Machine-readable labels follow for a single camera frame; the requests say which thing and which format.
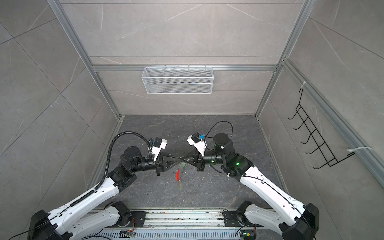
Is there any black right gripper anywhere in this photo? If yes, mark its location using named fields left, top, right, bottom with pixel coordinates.
left=181, top=148, right=227, bottom=172

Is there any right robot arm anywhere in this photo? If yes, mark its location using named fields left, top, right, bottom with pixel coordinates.
left=182, top=133, right=320, bottom=240

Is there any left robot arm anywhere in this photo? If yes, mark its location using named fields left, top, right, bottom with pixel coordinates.
left=27, top=147, right=180, bottom=240

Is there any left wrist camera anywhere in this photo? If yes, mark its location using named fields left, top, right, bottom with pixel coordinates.
left=149, top=137, right=167, bottom=162

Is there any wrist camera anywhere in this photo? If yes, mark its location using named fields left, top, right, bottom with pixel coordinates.
left=149, top=137, right=167, bottom=162
left=187, top=132, right=207, bottom=157

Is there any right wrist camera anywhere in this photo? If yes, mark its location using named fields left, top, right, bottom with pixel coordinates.
left=187, top=132, right=207, bottom=157

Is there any black right camera cable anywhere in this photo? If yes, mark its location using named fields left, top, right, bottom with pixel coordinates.
left=203, top=120, right=234, bottom=142

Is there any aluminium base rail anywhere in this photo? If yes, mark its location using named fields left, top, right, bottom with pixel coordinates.
left=74, top=208, right=289, bottom=231

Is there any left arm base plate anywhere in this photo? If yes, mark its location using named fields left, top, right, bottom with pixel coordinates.
left=112, top=211, right=147, bottom=229

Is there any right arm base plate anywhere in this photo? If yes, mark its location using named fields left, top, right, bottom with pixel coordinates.
left=222, top=210, right=261, bottom=227

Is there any black corrugated cable conduit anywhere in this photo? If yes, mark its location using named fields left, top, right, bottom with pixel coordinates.
left=94, top=131, right=151, bottom=191

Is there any white wire mesh basket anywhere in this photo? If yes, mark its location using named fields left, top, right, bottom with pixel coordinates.
left=142, top=67, right=214, bottom=95

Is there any black wire hook rack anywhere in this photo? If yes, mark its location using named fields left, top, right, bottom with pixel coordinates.
left=288, top=89, right=355, bottom=170

